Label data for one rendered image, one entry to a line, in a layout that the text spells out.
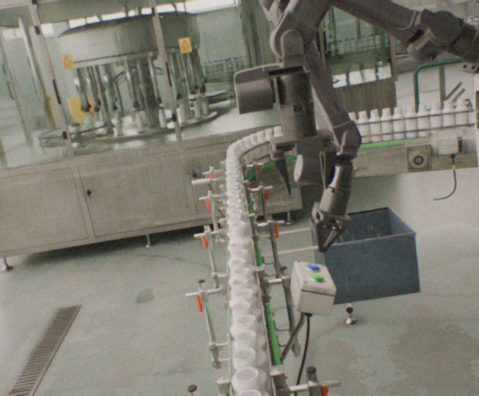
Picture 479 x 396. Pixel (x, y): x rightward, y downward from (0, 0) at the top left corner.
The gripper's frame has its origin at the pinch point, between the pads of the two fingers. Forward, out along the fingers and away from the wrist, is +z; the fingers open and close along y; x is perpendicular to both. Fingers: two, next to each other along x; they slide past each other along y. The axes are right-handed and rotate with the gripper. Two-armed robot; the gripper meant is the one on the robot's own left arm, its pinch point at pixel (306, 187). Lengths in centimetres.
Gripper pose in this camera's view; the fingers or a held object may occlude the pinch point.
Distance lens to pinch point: 102.0
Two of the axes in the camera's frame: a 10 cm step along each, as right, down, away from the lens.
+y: 9.9, -1.6, -0.2
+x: -0.2, -2.7, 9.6
